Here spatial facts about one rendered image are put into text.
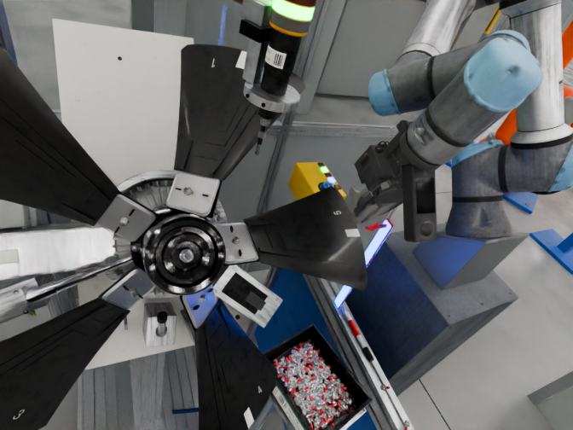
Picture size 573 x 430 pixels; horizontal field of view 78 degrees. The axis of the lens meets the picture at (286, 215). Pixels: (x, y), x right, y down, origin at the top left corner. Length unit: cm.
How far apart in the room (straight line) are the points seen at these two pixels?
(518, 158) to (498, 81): 51
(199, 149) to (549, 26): 71
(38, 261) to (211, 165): 33
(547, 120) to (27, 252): 102
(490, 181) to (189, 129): 70
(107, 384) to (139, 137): 114
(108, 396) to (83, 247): 105
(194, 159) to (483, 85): 42
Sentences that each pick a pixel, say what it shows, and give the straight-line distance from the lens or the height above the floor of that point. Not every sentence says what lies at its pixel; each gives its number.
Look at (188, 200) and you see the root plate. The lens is 60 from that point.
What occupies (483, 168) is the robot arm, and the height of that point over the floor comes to 129.
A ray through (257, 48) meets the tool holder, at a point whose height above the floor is 151.
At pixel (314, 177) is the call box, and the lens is 103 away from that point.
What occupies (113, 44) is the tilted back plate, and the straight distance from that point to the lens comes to 85.
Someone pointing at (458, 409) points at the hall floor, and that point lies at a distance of 222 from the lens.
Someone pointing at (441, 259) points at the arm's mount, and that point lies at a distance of 101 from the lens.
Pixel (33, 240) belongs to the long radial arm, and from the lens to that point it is 71.
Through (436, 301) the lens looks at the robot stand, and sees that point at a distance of 100.
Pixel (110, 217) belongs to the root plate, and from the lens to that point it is 60.
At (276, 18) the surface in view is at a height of 155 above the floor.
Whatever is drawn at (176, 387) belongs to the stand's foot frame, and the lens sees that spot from 167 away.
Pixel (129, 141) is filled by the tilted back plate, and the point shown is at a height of 119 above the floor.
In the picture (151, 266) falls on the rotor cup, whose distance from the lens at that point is 54.
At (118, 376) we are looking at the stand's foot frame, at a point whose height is 8.
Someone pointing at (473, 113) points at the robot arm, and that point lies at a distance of 48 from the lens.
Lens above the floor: 164
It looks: 41 degrees down
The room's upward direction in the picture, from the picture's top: 20 degrees clockwise
